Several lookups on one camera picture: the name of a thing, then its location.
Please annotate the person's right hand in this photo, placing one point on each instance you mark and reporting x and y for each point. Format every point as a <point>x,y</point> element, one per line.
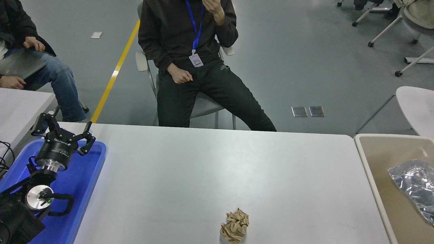
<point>12,82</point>
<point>179,76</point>

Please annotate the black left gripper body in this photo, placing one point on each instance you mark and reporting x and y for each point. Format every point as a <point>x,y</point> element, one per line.
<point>56,149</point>

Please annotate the crumpled tan paper ball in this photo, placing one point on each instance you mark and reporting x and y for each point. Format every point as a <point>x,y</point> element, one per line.
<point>235,225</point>

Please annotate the white chair legs with wheel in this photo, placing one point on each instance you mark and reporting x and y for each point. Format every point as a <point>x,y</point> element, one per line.
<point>420,60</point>

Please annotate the white chair base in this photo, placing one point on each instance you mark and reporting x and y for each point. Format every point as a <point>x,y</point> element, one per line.
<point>354,24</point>

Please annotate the white round-seat chair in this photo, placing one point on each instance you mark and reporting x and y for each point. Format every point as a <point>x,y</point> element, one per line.
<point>417,108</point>

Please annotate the large pale plastic bin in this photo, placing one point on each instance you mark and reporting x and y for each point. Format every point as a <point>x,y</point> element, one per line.
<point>379,162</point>

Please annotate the white side table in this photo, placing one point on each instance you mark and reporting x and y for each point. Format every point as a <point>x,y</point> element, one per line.
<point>20,108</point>

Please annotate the white paper scrap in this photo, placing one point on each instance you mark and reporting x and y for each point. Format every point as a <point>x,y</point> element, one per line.
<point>96,34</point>

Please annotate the white badge card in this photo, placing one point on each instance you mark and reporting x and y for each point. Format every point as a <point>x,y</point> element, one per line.
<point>196,60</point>

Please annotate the silver floor socket plate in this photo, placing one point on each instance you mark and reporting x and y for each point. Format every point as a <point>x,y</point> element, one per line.
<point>316,111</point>
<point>299,111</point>

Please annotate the blue plastic tray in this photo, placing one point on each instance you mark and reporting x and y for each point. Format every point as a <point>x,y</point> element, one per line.
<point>81,176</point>

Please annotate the silver foil tray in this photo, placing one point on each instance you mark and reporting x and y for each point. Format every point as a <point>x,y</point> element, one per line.
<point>415,183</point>

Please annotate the white chair beige seat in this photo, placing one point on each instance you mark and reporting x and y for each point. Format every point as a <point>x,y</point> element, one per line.
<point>420,13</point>

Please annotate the white grey office chair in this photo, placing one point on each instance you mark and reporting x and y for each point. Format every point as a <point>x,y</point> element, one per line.
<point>203,106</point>

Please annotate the person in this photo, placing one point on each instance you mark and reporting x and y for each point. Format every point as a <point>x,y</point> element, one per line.
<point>166,34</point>
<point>64,88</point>

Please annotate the grey wheeled chair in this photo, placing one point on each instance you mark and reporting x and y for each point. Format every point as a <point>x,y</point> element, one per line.
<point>85,109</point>

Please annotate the person's left hand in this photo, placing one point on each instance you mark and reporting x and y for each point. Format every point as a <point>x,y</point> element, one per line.
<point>35,43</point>
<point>216,10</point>

